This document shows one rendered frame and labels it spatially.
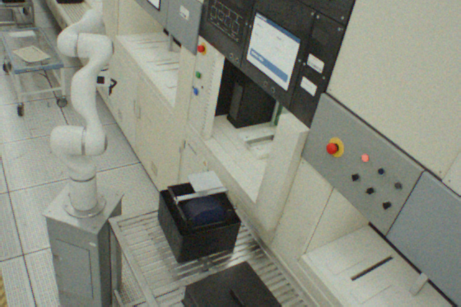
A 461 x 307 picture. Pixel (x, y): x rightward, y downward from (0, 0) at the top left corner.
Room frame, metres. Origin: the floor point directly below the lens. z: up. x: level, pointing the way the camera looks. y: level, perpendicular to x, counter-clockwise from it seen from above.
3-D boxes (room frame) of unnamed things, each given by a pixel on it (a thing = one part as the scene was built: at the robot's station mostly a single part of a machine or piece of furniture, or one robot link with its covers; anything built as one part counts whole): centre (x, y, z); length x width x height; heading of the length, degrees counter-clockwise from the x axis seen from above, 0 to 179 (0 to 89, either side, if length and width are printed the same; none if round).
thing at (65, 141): (1.27, 0.63, 1.07); 0.19 x 0.12 x 0.24; 103
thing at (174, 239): (1.25, 0.06, 0.85); 0.28 x 0.28 x 0.17; 32
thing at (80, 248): (1.28, 0.60, 0.38); 0.28 x 0.28 x 0.76; 83
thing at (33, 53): (3.15, 1.91, 0.47); 0.31 x 0.23 x 0.02; 60
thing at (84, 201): (1.28, 0.60, 0.85); 0.19 x 0.19 x 0.18
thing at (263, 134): (1.88, -0.19, 0.89); 0.22 x 0.21 x 0.04; 128
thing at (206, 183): (1.25, 0.06, 0.93); 0.24 x 0.20 x 0.32; 122
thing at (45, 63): (3.31, 2.00, 0.24); 0.97 x 0.52 x 0.48; 41
